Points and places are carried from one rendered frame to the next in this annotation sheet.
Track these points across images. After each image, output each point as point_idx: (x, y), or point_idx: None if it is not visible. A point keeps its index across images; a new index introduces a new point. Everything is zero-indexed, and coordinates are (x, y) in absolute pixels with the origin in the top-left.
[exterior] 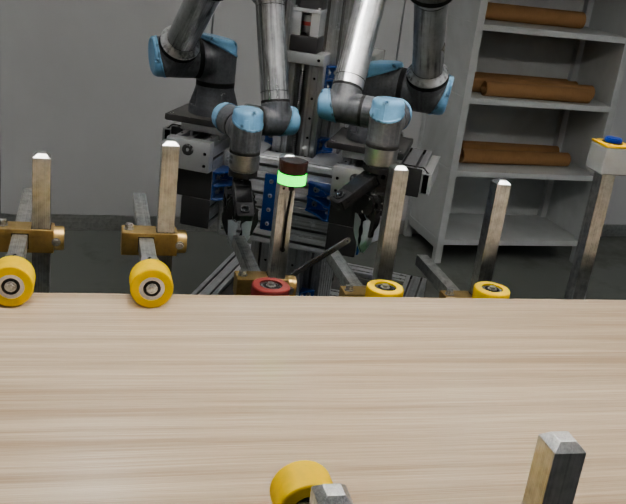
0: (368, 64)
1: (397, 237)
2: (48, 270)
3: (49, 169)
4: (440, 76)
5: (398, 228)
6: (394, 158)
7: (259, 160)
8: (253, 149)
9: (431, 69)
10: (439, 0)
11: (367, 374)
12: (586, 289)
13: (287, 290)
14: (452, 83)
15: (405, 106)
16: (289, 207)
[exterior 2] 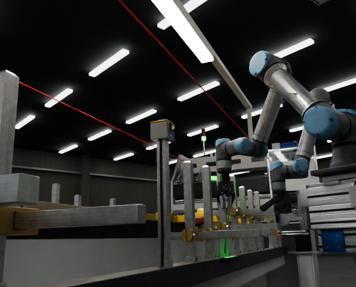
0: (258, 126)
1: (203, 199)
2: (241, 224)
3: (239, 191)
4: (302, 111)
5: (203, 194)
6: (216, 164)
7: (275, 184)
8: (270, 179)
9: (297, 110)
10: (261, 80)
11: None
12: (157, 220)
13: (195, 217)
14: (306, 112)
15: (233, 140)
16: (214, 191)
